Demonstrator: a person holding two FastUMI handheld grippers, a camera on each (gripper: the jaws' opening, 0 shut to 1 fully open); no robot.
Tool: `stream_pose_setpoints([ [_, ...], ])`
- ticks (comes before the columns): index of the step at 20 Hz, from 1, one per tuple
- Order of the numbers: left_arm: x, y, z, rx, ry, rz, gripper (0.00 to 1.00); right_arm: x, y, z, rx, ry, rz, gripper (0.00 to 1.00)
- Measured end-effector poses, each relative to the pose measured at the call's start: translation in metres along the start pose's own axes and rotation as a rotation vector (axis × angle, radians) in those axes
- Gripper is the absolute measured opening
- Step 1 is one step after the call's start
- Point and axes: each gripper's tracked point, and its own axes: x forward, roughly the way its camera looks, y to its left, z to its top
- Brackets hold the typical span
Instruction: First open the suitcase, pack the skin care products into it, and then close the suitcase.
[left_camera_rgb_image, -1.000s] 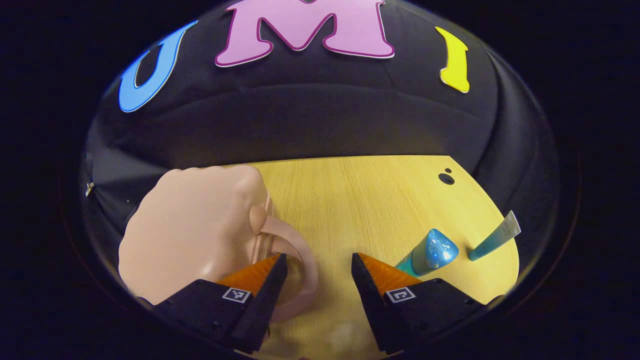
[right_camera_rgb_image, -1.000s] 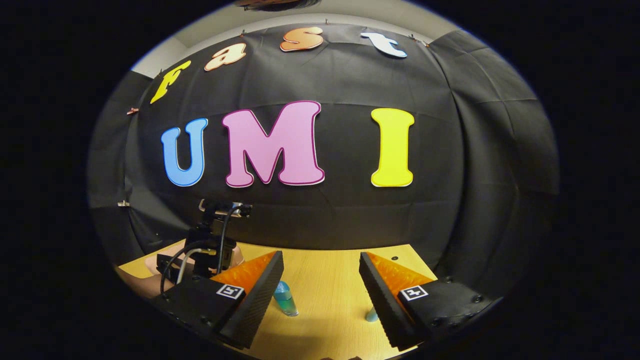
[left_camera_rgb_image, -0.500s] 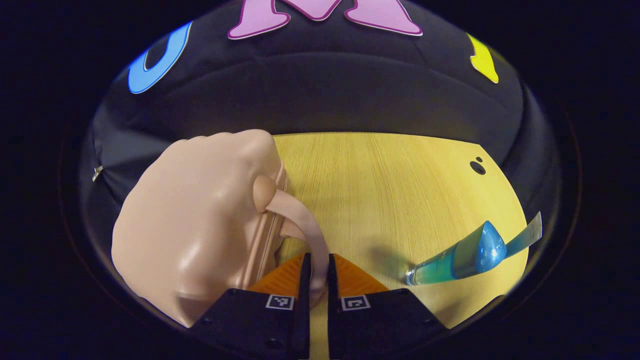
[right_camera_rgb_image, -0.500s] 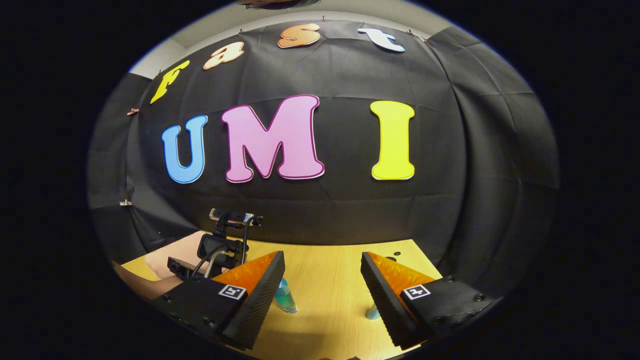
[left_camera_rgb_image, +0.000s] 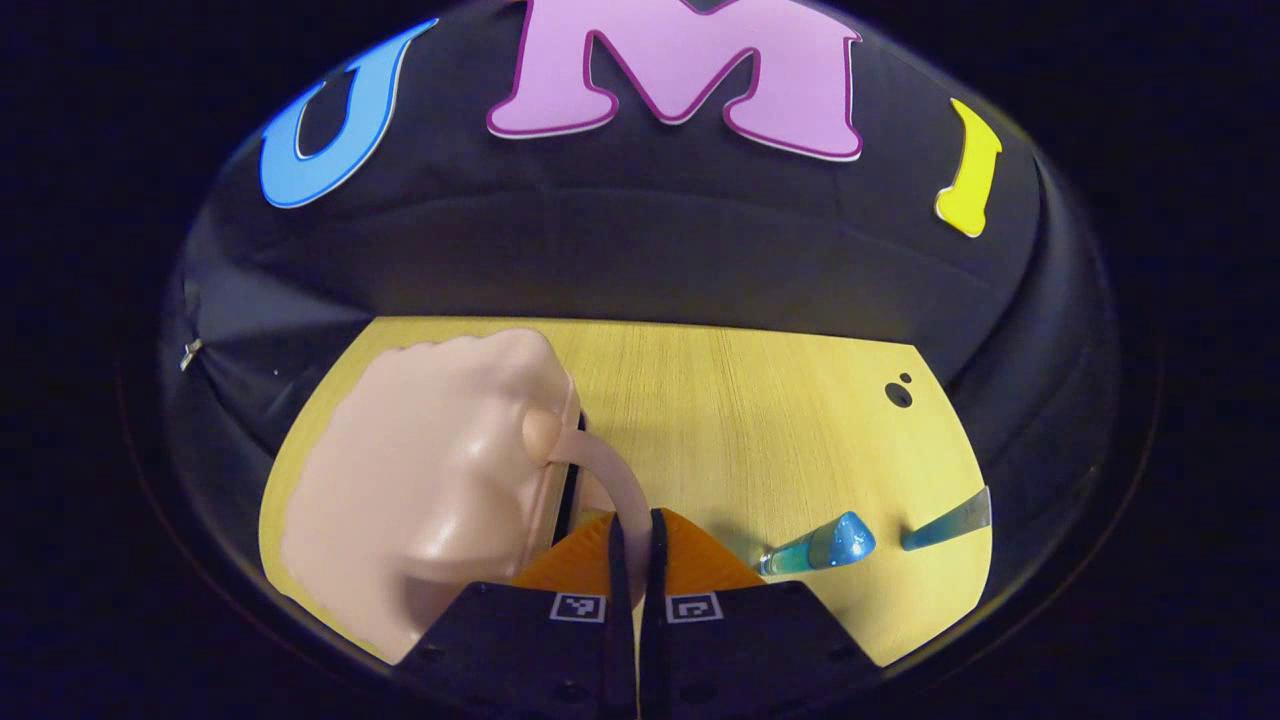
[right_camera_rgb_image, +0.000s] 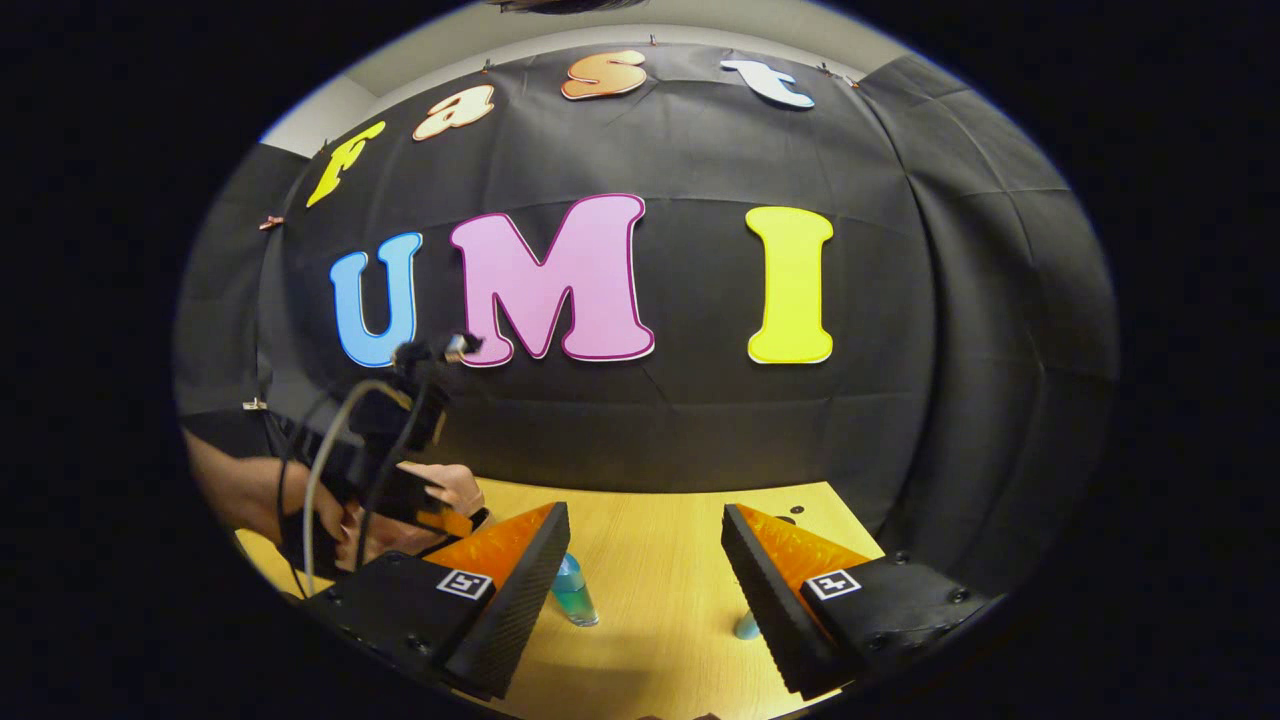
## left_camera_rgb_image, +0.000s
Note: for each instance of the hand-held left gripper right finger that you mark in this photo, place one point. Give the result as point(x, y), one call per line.
point(655, 640)

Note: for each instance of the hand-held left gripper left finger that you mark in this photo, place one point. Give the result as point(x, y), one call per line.
point(618, 640)

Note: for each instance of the blue skin care bottle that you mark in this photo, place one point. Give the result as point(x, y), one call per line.
point(830, 545)

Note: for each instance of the pink suitcase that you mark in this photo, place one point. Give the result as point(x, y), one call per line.
point(430, 480)

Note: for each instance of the white and blue cream tube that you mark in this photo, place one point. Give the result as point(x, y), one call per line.
point(945, 525)

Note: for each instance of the black table grommet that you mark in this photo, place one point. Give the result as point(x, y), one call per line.
point(898, 394)

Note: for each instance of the black backdrop cloth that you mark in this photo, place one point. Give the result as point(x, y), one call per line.
point(650, 250)

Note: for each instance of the white clip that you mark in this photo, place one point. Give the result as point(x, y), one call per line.
point(190, 354)

